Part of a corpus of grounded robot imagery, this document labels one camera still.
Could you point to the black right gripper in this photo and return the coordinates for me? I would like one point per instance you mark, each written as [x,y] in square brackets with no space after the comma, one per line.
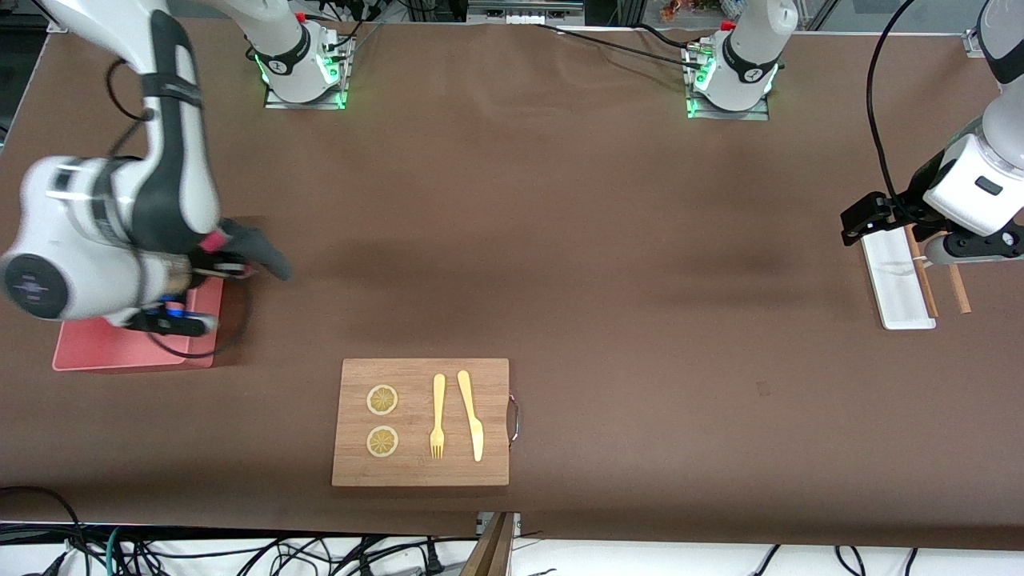
[232,249]

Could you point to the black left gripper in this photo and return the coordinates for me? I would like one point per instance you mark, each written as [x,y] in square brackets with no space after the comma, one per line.
[910,201]

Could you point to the grey and pink cloth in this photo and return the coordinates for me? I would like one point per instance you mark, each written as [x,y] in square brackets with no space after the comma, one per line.
[256,248]

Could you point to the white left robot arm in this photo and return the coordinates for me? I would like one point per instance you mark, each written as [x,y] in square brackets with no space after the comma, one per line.
[980,180]

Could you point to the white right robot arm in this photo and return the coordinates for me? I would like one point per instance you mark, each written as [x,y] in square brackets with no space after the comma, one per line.
[88,224]

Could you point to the white rectangular tray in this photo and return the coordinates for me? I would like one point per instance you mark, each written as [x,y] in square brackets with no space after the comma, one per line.
[892,288]

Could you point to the pink plastic bin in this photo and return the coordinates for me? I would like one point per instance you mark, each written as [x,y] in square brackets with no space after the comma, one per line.
[120,352]

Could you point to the lemon slice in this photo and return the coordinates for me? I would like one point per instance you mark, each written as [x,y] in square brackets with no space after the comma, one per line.
[382,400]
[382,442]

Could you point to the yellow plastic fork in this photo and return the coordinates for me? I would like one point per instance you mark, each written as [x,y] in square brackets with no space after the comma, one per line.
[438,400]

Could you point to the yellow plastic knife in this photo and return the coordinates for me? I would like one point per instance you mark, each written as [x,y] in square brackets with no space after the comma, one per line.
[470,408]

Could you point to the wooden cutting board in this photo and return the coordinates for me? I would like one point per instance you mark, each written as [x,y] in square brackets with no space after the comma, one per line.
[420,472]

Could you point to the wooden plank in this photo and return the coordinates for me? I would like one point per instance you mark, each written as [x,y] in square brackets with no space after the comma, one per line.
[490,552]

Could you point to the grey power strip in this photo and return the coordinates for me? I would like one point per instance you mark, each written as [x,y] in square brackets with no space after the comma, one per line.
[524,12]

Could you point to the aluminium frame corner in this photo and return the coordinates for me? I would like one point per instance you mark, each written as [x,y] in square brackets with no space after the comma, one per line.
[970,42]

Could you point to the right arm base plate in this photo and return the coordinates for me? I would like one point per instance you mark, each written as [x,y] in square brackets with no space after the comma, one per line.
[336,80]

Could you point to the small metal bracket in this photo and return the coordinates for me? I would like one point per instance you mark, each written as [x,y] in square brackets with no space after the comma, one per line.
[482,524]

